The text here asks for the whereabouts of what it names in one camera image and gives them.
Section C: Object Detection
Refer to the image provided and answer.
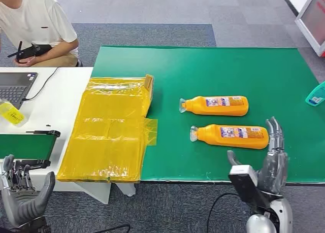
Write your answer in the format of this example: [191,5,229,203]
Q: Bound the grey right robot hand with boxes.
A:
[227,116,289,196]

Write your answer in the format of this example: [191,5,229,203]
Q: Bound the person's left hand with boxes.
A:
[13,55,36,68]

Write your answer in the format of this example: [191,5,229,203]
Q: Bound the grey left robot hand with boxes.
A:
[0,154,56,227]

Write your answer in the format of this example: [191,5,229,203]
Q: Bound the black remote controller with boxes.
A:
[7,41,52,62]

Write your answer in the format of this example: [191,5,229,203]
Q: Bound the orange bottle with clear cap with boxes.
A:
[178,95,249,117]
[190,123,270,150]

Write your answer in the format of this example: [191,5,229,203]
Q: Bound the clear bottle with yellow label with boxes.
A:
[0,99,27,127]

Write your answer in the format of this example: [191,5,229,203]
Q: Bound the teal plastic bottle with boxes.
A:
[305,82,325,107]

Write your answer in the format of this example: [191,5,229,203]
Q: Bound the dark grey laptop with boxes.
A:
[0,72,39,110]

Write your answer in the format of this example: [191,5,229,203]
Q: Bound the person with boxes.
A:
[0,0,83,68]

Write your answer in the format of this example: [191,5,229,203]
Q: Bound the white table leg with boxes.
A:
[76,181,137,205]

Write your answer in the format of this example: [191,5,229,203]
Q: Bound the yellow plastic-wrapped cardboard sheet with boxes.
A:
[56,74,158,184]

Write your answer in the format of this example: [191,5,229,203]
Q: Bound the green table mat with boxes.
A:
[91,45,325,184]

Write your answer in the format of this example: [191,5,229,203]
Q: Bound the black laptop cable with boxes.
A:
[22,67,60,102]

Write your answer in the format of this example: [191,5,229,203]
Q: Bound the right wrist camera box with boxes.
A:
[228,164,271,214]

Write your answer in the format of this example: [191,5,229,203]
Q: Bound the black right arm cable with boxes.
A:
[206,192,240,233]

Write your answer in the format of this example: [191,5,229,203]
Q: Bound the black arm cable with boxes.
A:
[206,192,240,233]
[92,224,131,233]

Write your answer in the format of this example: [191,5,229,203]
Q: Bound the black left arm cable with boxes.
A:
[92,224,131,233]

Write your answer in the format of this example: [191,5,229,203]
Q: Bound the white and red sign frame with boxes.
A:
[294,0,325,58]

